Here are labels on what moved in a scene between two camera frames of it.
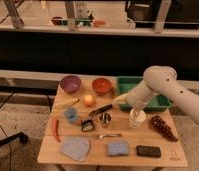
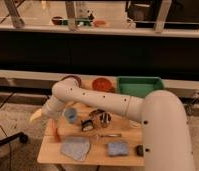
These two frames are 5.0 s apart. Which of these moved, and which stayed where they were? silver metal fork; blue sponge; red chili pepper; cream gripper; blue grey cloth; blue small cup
Moved: cream gripper; red chili pepper
Stayed: blue small cup; silver metal fork; blue grey cloth; blue sponge
